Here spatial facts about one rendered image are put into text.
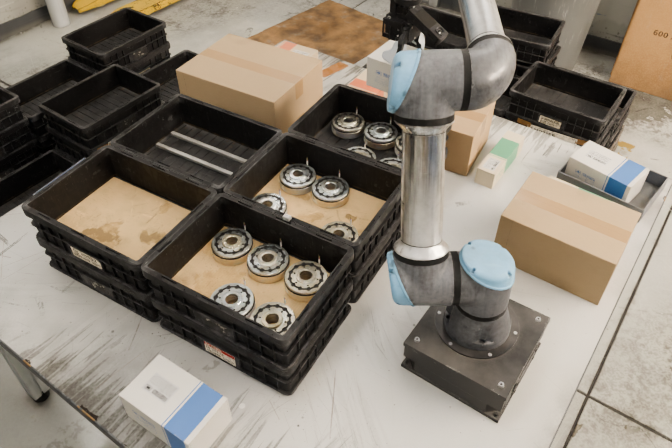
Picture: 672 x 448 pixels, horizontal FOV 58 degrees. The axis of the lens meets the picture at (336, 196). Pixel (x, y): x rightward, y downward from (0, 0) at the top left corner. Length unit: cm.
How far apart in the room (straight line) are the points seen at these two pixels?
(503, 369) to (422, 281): 28
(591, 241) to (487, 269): 45
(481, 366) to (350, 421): 31
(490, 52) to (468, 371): 67
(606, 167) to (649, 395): 90
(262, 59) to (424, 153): 111
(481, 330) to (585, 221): 47
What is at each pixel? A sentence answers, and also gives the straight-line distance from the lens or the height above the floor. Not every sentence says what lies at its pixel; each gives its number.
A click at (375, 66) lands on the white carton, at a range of 171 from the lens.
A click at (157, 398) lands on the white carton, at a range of 141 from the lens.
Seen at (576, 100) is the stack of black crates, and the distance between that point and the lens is 289.
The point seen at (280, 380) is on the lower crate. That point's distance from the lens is 142.
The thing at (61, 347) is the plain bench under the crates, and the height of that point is 70.
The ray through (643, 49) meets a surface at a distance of 404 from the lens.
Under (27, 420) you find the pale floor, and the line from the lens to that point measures 247.
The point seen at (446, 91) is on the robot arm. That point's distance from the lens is 114.
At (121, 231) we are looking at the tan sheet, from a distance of 170.
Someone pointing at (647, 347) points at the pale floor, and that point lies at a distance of 265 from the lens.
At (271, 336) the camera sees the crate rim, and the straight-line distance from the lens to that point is 128.
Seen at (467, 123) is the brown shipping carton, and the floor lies 86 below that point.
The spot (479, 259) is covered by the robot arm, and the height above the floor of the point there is 103.
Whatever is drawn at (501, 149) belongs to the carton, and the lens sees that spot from 205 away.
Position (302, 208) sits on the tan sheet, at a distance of 167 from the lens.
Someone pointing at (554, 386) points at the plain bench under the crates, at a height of 70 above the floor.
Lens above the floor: 198
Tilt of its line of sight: 42 degrees down
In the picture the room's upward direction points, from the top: straight up
